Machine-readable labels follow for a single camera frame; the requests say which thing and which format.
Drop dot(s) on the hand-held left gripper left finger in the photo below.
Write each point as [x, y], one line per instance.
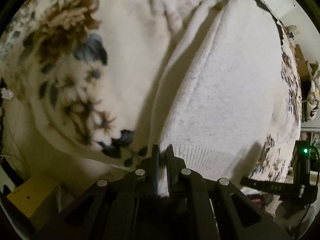
[155, 170]

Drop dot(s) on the floral fleece blanket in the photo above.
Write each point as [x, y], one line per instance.
[75, 55]

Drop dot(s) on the white knit sweater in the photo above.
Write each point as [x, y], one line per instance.
[225, 92]

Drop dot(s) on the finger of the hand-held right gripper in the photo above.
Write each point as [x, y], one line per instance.
[267, 186]

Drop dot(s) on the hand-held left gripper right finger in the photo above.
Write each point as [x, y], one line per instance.
[170, 170]

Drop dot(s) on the patterned hanging bag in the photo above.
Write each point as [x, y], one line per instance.
[313, 100]

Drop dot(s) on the yellow cardboard box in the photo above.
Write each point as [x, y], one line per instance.
[31, 196]

